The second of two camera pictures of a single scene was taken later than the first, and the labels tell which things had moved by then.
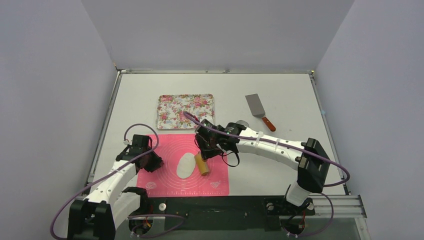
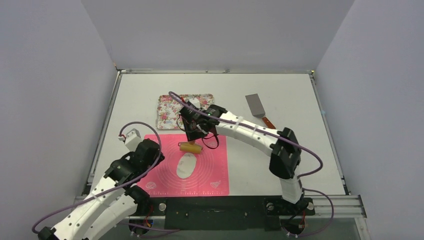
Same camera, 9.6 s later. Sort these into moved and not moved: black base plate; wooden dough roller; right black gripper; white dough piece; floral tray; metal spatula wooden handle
Moved: wooden dough roller; right black gripper
Not moved: floral tray; black base plate; white dough piece; metal spatula wooden handle
